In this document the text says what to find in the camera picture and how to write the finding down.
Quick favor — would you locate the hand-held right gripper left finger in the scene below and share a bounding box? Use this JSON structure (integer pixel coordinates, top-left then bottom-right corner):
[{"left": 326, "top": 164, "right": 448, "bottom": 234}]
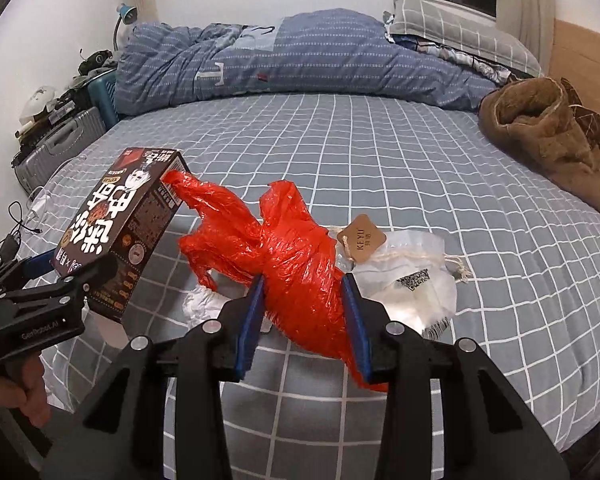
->
[{"left": 40, "top": 277, "right": 266, "bottom": 480}]

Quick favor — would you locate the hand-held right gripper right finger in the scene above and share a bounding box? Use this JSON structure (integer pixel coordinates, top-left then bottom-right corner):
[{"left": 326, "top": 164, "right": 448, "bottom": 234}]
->
[{"left": 341, "top": 272, "right": 571, "bottom": 480}]

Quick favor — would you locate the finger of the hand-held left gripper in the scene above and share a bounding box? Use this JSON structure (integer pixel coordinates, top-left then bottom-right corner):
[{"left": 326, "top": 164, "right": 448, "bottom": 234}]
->
[
  {"left": 0, "top": 252, "right": 56, "bottom": 301},
  {"left": 10, "top": 255, "right": 118, "bottom": 311}
]

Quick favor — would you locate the dark brown snack box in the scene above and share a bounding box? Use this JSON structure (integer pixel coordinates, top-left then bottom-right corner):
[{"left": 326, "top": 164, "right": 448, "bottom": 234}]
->
[{"left": 55, "top": 146, "right": 190, "bottom": 324}]

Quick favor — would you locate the red plastic bag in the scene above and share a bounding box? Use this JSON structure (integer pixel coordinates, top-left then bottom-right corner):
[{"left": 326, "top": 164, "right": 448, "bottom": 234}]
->
[{"left": 165, "top": 170, "right": 393, "bottom": 393}]

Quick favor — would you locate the person's left hand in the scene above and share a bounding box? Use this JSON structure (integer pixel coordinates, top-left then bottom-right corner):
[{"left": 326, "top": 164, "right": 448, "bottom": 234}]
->
[{"left": 0, "top": 360, "right": 48, "bottom": 428}]

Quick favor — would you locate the brown paper tag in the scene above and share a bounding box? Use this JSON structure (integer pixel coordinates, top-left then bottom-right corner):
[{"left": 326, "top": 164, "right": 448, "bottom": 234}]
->
[{"left": 339, "top": 214, "right": 385, "bottom": 264}]

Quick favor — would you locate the grey suitcase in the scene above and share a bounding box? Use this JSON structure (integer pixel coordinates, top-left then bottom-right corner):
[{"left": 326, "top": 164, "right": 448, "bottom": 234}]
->
[{"left": 14, "top": 106, "right": 106, "bottom": 191}]

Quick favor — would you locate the white round device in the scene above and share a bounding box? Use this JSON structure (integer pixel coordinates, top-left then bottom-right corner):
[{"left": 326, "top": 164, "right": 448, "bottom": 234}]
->
[{"left": 22, "top": 85, "right": 56, "bottom": 123}]

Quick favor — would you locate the bed with grey checked sheet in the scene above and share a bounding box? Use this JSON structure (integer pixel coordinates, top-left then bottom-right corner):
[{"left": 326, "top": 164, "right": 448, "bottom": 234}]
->
[{"left": 15, "top": 92, "right": 600, "bottom": 480}]

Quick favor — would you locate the teal suitcase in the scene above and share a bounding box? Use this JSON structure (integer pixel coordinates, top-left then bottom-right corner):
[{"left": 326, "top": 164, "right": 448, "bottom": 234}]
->
[{"left": 86, "top": 71, "right": 120, "bottom": 128}]

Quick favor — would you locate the blue desk lamp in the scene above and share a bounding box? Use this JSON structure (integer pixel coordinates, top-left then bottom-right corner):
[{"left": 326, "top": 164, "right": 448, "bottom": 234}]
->
[{"left": 111, "top": 3, "right": 138, "bottom": 53}]

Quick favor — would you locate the brown fleece garment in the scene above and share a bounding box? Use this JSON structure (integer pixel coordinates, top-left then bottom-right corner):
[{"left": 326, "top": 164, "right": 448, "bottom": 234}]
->
[{"left": 478, "top": 77, "right": 600, "bottom": 221}]

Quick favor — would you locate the blue striped quilt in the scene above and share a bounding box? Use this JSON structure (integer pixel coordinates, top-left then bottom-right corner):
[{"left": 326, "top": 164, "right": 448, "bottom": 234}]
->
[{"left": 115, "top": 8, "right": 511, "bottom": 121}]

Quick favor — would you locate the dark brown patterned cushion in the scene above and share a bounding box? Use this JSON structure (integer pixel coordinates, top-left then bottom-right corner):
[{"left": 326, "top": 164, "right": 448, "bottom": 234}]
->
[{"left": 560, "top": 77, "right": 600, "bottom": 151}]

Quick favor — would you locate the grey checked pillow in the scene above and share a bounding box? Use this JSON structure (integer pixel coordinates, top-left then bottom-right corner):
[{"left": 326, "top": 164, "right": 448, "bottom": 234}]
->
[{"left": 382, "top": 0, "right": 543, "bottom": 78}]

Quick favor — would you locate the black power adapter with cable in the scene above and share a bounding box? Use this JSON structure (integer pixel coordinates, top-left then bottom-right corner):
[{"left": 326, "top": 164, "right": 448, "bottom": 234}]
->
[{"left": 0, "top": 200, "right": 43, "bottom": 266}]

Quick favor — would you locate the white drawstring pouch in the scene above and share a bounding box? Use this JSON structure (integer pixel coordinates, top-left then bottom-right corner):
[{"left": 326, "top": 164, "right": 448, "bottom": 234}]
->
[{"left": 352, "top": 232, "right": 473, "bottom": 343}]

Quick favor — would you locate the wooden bed frame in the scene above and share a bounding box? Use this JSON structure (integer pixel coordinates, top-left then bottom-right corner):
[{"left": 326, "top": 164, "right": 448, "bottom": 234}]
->
[{"left": 547, "top": 17, "right": 600, "bottom": 186}]

